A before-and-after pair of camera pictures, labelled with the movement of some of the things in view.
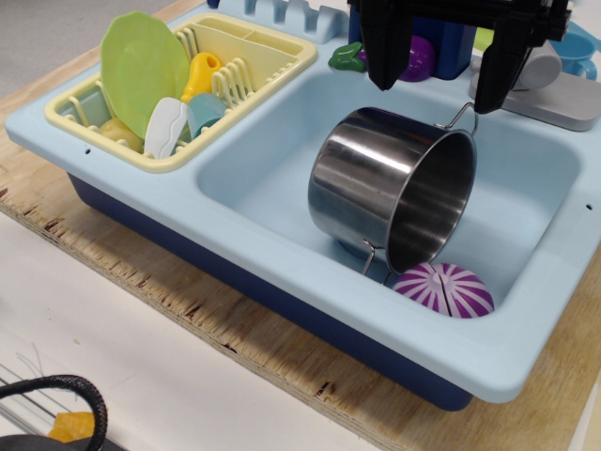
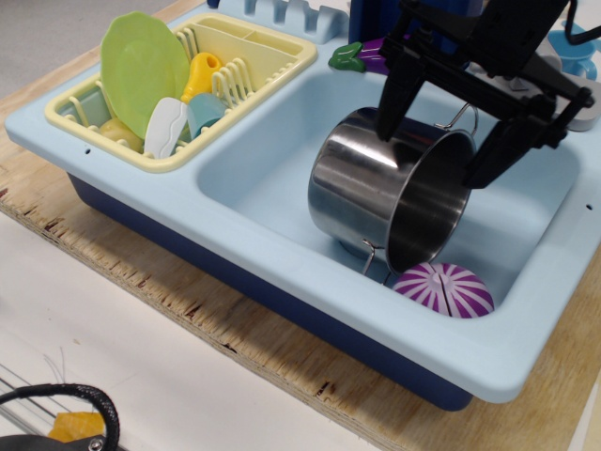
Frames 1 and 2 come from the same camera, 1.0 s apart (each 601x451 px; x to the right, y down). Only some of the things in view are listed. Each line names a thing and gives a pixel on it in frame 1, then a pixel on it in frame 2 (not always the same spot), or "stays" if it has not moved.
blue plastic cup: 577,49 stays
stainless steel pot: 392,182 stays
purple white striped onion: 446,288 stays
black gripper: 389,23 → 484,46
